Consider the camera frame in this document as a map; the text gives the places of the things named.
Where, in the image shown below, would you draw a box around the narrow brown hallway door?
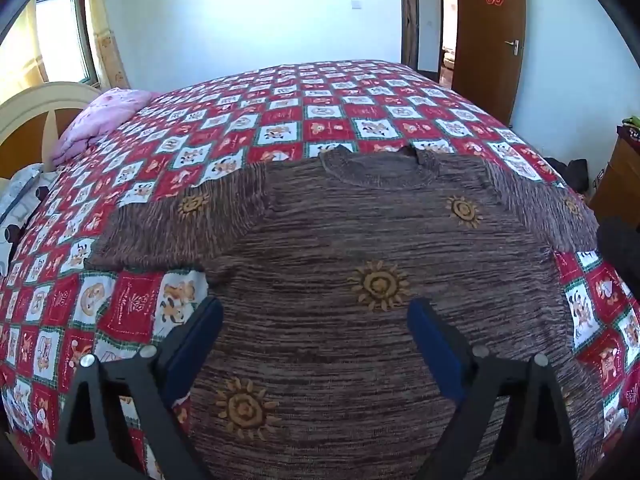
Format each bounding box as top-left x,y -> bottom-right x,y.
401,0 -> 420,70

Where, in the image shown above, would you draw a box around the black bag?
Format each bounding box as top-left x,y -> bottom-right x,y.
545,157 -> 590,193

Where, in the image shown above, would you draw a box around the brown wooden door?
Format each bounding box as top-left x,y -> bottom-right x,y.
452,0 -> 527,128

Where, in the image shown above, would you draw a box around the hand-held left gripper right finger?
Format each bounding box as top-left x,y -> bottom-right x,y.
406,297 -> 578,480

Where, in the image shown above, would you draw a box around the yellow patterned curtain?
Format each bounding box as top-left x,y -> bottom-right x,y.
87,0 -> 131,90

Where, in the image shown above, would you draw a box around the brown wooden cabinet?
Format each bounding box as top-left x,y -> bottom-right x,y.
590,125 -> 640,221

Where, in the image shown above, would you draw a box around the pink pillow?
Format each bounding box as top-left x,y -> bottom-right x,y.
52,87 -> 153,167

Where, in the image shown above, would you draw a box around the window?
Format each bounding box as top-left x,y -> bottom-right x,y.
0,0 -> 98,96

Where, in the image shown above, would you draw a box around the brown knit sweater sun motifs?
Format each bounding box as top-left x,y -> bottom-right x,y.
85,144 -> 601,480

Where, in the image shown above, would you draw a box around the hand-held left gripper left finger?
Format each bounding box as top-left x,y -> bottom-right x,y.
52,297 -> 224,480

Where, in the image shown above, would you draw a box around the cream wooden headboard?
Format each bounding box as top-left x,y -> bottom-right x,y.
0,81 -> 103,181

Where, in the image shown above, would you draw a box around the black and white patterned pillow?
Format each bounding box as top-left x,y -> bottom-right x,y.
0,162 -> 56,276

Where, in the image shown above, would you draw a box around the red checkered printed bedspread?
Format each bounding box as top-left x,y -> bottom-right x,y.
0,60 -> 640,480

